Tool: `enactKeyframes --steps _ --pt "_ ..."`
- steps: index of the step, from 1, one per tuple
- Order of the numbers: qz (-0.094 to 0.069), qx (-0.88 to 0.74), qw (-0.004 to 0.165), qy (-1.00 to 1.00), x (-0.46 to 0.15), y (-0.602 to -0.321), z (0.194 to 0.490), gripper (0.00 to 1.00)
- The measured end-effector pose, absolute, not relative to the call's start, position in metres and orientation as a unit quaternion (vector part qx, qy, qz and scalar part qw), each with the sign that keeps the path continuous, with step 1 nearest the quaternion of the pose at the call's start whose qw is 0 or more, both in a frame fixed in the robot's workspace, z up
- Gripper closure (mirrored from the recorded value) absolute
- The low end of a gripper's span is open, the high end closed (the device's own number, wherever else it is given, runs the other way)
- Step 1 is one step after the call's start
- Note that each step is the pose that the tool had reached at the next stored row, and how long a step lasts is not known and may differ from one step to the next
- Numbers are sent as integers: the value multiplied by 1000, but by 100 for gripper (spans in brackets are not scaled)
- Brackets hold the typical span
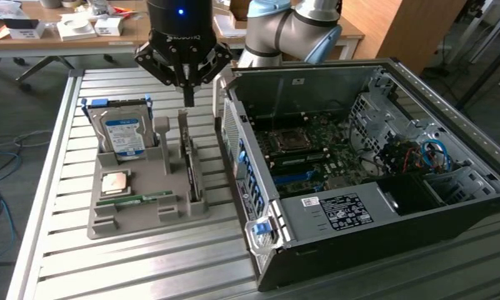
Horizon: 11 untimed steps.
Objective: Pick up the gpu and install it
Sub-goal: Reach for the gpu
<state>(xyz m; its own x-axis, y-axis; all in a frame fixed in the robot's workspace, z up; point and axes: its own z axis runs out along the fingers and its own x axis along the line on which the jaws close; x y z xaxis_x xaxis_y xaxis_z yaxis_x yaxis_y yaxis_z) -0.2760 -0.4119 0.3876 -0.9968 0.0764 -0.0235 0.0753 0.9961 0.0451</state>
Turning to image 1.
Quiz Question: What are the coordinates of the CPU chip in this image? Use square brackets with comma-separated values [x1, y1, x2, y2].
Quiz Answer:
[99, 170, 134, 198]

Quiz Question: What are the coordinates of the white box with black insert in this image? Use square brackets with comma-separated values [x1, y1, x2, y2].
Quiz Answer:
[2, 17, 47, 40]

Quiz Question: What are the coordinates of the grey power supply unit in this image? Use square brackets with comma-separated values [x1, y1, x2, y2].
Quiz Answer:
[278, 182, 402, 244]

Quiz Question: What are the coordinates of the hard disk in blue carrier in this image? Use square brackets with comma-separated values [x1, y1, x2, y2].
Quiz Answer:
[82, 97, 159, 162]

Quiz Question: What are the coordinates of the blue floor cable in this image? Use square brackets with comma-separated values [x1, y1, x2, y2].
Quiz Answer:
[0, 142, 23, 268]

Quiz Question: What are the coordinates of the blue case release latch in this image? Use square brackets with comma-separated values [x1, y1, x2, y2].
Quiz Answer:
[253, 220, 275, 236]

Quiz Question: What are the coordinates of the grey parts rack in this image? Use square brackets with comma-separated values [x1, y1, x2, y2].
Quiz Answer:
[86, 116, 213, 240]

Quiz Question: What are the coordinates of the brown cardboard box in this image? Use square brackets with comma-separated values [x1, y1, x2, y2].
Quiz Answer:
[229, 0, 251, 22]

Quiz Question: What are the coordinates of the blue data wire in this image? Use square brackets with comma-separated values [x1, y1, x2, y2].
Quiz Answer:
[419, 139, 455, 173]

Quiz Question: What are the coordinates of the wooden cabinet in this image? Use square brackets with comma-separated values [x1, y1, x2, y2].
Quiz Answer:
[341, 0, 472, 76]

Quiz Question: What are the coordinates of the clear plastic bag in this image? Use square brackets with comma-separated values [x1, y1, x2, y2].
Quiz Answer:
[0, 0, 26, 23]

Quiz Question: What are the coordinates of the green graphics card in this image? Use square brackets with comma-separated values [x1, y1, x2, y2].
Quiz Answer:
[177, 108, 205, 204]

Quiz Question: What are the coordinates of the wooden office desk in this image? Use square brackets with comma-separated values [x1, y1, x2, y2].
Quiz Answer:
[138, 0, 366, 68]
[0, 0, 139, 91]

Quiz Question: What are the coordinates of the small white labelled box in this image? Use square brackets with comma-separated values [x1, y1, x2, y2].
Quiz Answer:
[95, 17, 125, 37]

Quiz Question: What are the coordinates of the black metal pole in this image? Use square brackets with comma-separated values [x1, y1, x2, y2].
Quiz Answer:
[458, 29, 500, 110]

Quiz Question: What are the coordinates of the long expansion slot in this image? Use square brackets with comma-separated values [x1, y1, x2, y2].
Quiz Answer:
[274, 171, 319, 186]

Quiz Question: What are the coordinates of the black open PC case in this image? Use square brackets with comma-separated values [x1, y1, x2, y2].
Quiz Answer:
[214, 57, 500, 293]

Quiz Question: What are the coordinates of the white tape roll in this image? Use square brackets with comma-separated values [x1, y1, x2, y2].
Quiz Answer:
[62, 18, 94, 34]

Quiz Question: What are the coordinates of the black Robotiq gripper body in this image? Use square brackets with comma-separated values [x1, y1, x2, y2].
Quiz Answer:
[146, 0, 217, 87]

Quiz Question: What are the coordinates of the flat white box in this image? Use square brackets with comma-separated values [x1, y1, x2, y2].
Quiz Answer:
[57, 16, 99, 42]

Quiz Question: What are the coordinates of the white paper stack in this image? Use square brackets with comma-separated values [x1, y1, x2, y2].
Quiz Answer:
[214, 14, 249, 39]

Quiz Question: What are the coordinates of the metal CPU socket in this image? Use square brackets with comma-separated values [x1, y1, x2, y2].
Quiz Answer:
[273, 128, 314, 154]

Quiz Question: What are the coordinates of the red power wire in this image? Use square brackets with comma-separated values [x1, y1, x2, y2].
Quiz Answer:
[402, 146, 422, 172]

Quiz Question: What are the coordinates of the green motherboard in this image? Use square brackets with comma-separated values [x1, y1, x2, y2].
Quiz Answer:
[250, 114, 385, 201]

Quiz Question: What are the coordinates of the perforated metal drive cage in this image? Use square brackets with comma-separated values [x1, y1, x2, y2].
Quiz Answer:
[349, 91, 414, 151]

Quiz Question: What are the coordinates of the green RAM stick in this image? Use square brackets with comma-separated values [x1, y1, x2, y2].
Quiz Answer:
[95, 191, 175, 207]

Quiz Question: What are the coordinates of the installed RAM stick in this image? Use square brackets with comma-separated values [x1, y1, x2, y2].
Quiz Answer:
[269, 152, 331, 166]

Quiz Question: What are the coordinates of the metal disk bay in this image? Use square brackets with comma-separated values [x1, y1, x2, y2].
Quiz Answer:
[423, 166, 498, 206]

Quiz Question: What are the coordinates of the white floor cable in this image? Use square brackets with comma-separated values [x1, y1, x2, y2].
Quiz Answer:
[0, 129, 54, 148]

